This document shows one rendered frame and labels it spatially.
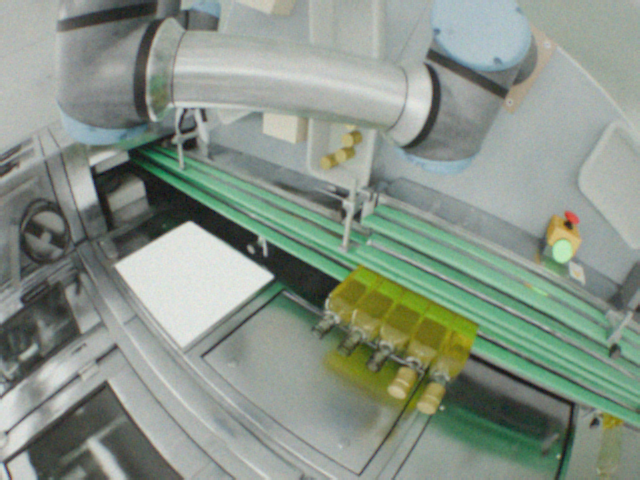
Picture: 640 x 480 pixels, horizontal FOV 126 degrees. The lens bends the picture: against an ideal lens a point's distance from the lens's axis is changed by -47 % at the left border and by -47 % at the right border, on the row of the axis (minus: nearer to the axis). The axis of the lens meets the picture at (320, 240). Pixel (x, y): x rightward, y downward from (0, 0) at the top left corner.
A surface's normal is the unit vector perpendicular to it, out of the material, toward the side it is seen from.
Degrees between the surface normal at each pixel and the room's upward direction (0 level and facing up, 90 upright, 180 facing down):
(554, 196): 0
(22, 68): 90
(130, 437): 90
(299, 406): 90
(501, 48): 8
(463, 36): 8
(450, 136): 49
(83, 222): 90
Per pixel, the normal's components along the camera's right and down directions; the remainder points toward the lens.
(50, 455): 0.07, -0.79
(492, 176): -0.59, 0.46
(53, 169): 0.80, 0.40
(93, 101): 0.25, 0.81
